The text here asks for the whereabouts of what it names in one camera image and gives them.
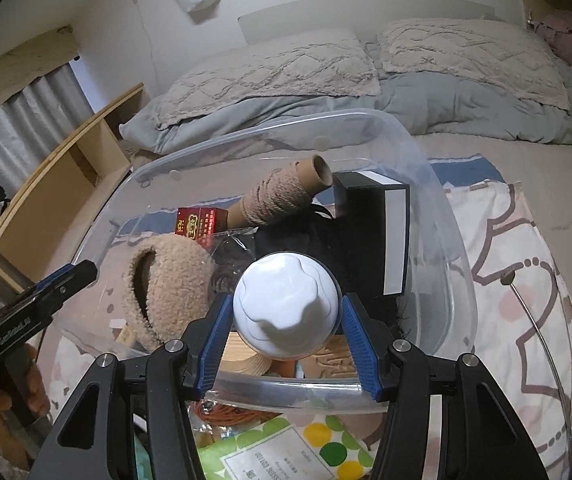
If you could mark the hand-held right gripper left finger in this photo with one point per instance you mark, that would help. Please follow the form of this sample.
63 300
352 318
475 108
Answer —
213 345

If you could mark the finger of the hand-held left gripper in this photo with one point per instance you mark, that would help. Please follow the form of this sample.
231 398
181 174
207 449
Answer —
66 280

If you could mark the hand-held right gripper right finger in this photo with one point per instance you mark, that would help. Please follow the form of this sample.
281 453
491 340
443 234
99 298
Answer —
360 345

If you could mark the white round plastic cap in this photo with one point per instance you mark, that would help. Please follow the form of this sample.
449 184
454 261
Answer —
286 300

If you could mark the black box with white stripe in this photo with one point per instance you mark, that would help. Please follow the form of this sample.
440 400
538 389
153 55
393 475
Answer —
360 230

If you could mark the green dotted cotton pad packet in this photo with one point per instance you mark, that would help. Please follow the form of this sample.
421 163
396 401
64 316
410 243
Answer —
276 452

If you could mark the clear plastic storage box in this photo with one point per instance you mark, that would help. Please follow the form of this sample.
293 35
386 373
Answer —
430 200

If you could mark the person's left hand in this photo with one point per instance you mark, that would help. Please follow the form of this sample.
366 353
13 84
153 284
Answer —
36 390

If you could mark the carved wooden block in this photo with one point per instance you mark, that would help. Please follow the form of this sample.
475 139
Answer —
331 360

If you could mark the small red box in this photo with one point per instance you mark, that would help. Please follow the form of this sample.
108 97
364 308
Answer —
196 222

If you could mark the wooden bedside shelf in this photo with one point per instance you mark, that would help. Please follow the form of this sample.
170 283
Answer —
91 155

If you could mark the thin metal rod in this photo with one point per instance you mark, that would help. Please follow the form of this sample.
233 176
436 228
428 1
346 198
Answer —
506 277

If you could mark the brown twine spool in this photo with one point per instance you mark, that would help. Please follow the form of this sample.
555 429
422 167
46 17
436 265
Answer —
276 195

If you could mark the grey curtain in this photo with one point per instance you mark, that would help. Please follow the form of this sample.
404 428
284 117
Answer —
31 115

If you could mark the beige curtain pelmet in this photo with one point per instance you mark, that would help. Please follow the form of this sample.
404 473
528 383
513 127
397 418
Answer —
16 65

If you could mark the grey duvet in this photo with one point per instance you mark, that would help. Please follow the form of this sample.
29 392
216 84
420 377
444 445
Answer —
415 110

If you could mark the beige textured pillow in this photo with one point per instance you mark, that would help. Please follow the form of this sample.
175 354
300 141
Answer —
266 75
465 55

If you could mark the white headboard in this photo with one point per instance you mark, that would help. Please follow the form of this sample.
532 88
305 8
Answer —
365 15

